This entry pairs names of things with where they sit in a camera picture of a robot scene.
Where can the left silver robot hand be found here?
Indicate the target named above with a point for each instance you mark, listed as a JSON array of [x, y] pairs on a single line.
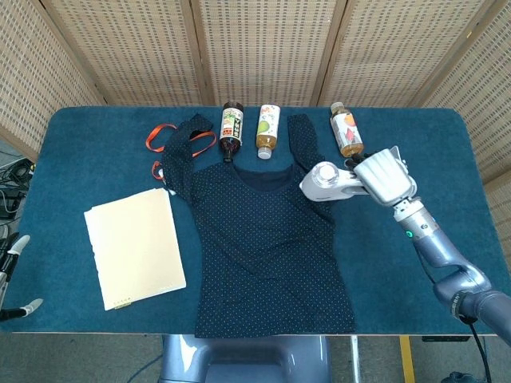
[[18, 244]]

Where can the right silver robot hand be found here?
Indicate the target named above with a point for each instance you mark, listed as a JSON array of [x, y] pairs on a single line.
[[385, 177]]

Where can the silver handheld device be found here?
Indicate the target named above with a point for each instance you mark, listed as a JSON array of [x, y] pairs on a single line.
[[323, 187]]

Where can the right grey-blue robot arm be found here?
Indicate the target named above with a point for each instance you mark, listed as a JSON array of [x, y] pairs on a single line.
[[447, 255]]

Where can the navy polka dot shirt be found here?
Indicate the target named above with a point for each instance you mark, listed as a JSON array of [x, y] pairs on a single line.
[[263, 247]]

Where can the fruit label amber juice bottle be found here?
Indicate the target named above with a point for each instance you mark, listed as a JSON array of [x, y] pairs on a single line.
[[347, 131]]

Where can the cream paper folder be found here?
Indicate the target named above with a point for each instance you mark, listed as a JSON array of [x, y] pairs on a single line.
[[135, 247]]

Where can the white cap yellow tea bottle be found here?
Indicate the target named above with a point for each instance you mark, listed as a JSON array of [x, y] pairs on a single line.
[[268, 127]]

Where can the dark brown tea bottle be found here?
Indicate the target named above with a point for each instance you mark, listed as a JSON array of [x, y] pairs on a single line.
[[231, 129]]

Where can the woven wooden folding screen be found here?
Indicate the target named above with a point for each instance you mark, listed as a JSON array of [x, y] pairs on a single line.
[[263, 48]]

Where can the white table leg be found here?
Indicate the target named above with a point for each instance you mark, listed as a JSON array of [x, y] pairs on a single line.
[[354, 359]]

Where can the grey-blue robot torso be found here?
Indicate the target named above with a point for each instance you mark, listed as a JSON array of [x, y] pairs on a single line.
[[243, 359]]

